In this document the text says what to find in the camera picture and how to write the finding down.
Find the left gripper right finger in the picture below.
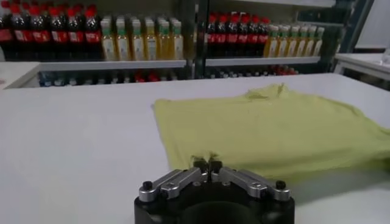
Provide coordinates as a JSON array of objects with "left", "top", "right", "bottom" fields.
[{"left": 209, "top": 159, "right": 293, "bottom": 203}]

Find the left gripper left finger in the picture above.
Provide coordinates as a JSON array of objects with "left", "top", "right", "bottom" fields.
[{"left": 138, "top": 159, "right": 210, "bottom": 203}]

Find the yellow-green t-shirt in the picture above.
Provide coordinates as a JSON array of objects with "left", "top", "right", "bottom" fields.
[{"left": 151, "top": 82, "right": 390, "bottom": 183}]

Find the white drinks display shelf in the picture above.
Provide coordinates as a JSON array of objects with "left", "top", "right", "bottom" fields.
[
  {"left": 194, "top": 0, "right": 375, "bottom": 80},
  {"left": 0, "top": 0, "right": 196, "bottom": 89}
]

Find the yellow tea bottle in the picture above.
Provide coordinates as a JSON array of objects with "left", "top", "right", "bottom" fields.
[
  {"left": 312, "top": 26, "right": 325, "bottom": 57},
  {"left": 275, "top": 26, "right": 289, "bottom": 58},
  {"left": 143, "top": 18, "right": 158, "bottom": 61},
  {"left": 130, "top": 18, "right": 146, "bottom": 61},
  {"left": 295, "top": 26, "right": 307, "bottom": 57},
  {"left": 285, "top": 26, "right": 299, "bottom": 57},
  {"left": 264, "top": 26, "right": 278, "bottom": 58},
  {"left": 100, "top": 19, "right": 116, "bottom": 61},
  {"left": 115, "top": 18, "right": 131, "bottom": 61},
  {"left": 157, "top": 19, "right": 171, "bottom": 60},
  {"left": 303, "top": 26, "right": 316, "bottom": 57},
  {"left": 169, "top": 19, "right": 185, "bottom": 60}
]

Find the white side table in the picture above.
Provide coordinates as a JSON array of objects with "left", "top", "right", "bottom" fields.
[
  {"left": 0, "top": 61, "right": 42, "bottom": 91},
  {"left": 333, "top": 52, "right": 390, "bottom": 89}
]

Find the black vertical shelf post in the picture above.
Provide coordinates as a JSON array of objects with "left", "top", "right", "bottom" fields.
[{"left": 178, "top": 0, "right": 211, "bottom": 80}]

